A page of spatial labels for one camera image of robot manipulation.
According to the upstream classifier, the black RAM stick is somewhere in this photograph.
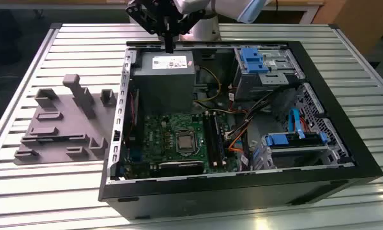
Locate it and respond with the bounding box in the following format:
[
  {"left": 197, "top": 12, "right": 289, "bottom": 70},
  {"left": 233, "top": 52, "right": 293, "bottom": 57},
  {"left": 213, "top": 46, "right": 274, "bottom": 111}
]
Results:
[
  {"left": 212, "top": 112, "right": 228, "bottom": 166},
  {"left": 35, "top": 136, "right": 84, "bottom": 141}
]

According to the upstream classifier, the black RAM slot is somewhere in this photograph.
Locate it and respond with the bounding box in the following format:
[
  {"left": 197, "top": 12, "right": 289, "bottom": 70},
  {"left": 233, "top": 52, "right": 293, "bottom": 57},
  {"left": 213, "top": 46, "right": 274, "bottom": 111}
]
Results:
[{"left": 202, "top": 111, "right": 218, "bottom": 167}]

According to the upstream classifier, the grey power supply unit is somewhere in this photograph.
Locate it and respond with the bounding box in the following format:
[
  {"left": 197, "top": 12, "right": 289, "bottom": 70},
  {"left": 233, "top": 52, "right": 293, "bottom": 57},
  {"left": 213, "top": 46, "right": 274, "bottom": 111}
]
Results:
[{"left": 132, "top": 51, "right": 198, "bottom": 115}]

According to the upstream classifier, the blue drive latch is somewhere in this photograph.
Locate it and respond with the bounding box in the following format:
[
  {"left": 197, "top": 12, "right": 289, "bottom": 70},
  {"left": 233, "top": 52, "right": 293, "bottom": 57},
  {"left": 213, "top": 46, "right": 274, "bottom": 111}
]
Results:
[{"left": 240, "top": 47, "right": 271, "bottom": 74}]

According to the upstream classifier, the green motherboard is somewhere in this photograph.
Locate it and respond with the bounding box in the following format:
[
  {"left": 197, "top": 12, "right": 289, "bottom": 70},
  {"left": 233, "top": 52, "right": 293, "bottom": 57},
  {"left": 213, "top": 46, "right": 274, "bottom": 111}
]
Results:
[{"left": 124, "top": 112, "right": 244, "bottom": 180}]

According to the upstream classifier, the silver drive cage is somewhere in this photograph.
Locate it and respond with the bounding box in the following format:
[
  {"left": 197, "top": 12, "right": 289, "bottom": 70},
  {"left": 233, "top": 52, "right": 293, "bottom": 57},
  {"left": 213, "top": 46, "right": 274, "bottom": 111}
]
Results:
[{"left": 232, "top": 46, "right": 307, "bottom": 101}]

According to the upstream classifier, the grey parts rack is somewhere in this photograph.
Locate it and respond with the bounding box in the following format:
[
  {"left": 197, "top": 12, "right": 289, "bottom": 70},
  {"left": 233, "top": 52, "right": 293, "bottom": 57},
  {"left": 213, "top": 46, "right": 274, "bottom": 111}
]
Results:
[{"left": 15, "top": 73, "right": 118, "bottom": 166}]

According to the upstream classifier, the silver CPU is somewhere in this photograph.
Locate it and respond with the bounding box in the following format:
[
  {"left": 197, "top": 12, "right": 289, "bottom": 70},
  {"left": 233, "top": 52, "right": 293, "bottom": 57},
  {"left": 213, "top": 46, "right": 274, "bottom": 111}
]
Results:
[{"left": 177, "top": 135, "right": 196, "bottom": 149}]

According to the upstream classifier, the metal socket cover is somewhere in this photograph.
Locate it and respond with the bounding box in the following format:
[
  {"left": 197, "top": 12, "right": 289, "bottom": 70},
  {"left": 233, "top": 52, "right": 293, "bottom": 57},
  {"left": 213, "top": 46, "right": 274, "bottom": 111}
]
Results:
[{"left": 174, "top": 129, "right": 200, "bottom": 154}]

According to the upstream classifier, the blue expansion slot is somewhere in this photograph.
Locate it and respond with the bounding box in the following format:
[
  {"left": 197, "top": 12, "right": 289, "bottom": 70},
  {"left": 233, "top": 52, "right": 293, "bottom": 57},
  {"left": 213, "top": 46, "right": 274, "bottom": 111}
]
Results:
[{"left": 129, "top": 149, "right": 144, "bottom": 164}]

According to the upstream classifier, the black graphics card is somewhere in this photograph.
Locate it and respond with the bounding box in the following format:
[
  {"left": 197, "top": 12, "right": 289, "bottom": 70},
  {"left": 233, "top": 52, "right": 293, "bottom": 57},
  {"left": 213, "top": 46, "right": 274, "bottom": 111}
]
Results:
[{"left": 149, "top": 160, "right": 205, "bottom": 177}]

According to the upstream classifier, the blue video port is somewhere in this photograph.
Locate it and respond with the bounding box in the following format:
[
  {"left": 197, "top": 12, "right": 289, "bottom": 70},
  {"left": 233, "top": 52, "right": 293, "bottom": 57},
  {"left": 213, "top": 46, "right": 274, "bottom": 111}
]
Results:
[{"left": 113, "top": 165, "right": 126, "bottom": 179}]

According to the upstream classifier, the hard disk in blue carrier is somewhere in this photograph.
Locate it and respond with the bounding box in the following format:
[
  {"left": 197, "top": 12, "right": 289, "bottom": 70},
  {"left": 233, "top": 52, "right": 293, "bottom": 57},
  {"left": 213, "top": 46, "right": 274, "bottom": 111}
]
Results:
[{"left": 263, "top": 132, "right": 327, "bottom": 147}]

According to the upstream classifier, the wooden cabinet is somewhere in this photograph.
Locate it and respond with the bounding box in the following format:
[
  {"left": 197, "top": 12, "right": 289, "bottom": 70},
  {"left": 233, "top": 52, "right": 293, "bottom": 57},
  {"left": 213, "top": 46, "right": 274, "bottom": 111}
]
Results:
[{"left": 313, "top": 0, "right": 383, "bottom": 57}]

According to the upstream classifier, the silver disk bay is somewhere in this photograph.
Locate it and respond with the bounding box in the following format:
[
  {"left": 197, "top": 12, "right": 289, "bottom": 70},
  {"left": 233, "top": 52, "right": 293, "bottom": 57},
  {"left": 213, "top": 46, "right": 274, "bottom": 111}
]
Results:
[{"left": 261, "top": 134, "right": 351, "bottom": 170}]

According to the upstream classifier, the black PC case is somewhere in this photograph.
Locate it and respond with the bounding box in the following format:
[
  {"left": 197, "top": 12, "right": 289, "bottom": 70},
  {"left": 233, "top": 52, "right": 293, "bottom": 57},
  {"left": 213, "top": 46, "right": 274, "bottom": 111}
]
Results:
[{"left": 97, "top": 40, "right": 383, "bottom": 220}]

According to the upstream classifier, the yellow wire bundle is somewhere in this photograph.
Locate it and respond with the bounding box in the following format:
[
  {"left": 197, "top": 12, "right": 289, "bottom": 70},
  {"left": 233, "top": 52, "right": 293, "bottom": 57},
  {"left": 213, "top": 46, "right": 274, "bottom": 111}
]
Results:
[{"left": 193, "top": 66, "right": 224, "bottom": 108}]

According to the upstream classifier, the wooden desk white frame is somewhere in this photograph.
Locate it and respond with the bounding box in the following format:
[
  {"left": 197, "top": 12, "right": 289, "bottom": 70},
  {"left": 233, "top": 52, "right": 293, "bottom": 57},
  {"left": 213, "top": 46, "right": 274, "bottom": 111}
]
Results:
[{"left": 0, "top": 0, "right": 326, "bottom": 24}]

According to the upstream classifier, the black cable bundle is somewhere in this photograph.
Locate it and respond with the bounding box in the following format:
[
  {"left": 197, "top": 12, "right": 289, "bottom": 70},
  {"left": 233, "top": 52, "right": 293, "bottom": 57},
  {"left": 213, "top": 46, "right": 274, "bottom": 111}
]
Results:
[{"left": 225, "top": 81, "right": 303, "bottom": 142}]

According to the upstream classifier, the orange wire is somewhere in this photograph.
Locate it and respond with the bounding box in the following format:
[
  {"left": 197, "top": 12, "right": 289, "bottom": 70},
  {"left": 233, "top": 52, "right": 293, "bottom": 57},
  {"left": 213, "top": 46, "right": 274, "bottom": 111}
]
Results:
[{"left": 226, "top": 118, "right": 253, "bottom": 153}]

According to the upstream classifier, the blue flat wire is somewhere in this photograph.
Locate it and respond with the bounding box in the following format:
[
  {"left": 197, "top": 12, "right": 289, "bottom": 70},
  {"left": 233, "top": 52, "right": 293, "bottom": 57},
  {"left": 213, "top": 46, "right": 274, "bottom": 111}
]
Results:
[{"left": 287, "top": 108, "right": 307, "bottom": 139}]

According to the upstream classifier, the red-orange wire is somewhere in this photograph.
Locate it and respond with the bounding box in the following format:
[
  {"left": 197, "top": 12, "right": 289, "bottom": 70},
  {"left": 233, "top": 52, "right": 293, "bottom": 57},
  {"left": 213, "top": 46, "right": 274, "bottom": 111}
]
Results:
[{"left": 299, "top": 116, "right": 311, "bottom": 133}]

